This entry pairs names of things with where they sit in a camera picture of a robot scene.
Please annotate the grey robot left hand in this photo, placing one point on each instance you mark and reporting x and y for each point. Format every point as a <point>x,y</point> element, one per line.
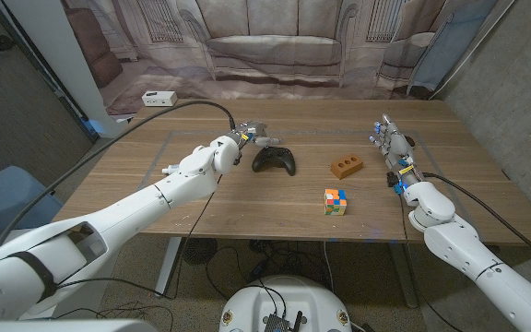
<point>257,131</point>

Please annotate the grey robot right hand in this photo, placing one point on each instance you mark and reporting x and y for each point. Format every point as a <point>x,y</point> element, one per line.
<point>399,150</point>

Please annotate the black game controller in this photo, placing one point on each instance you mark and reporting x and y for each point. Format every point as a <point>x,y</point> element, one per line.
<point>274,161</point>

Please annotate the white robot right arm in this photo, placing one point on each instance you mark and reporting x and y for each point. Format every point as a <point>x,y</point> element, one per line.
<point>477,267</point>

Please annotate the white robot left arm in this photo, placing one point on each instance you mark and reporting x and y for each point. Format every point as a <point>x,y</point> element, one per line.
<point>122,212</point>

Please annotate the black oval eraser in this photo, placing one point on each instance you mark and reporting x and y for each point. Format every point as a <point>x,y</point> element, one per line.
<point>412,141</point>

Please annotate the brown brick block with holes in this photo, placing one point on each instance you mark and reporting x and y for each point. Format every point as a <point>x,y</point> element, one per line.
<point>346,167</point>

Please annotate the multicoloured rubik's cube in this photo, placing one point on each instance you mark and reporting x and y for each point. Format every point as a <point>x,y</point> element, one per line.
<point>334,203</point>

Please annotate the printed living room backdrop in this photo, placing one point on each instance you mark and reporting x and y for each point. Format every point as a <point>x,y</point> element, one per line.
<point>270,46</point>

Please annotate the white power box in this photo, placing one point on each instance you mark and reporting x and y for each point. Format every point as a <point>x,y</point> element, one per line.
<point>158,98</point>

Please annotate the grey table leg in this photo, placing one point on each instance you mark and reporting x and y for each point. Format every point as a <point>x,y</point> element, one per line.
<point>404,276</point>

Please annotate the black round floor fan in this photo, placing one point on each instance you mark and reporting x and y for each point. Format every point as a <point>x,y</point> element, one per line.
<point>199,251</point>

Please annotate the white table leg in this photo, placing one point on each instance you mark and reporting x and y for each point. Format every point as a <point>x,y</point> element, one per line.
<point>168,267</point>

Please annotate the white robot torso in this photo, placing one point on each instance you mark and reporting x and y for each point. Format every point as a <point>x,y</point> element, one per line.
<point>288,299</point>

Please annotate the blue plastic bin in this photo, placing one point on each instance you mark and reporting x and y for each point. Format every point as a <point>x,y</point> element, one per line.
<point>3,198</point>

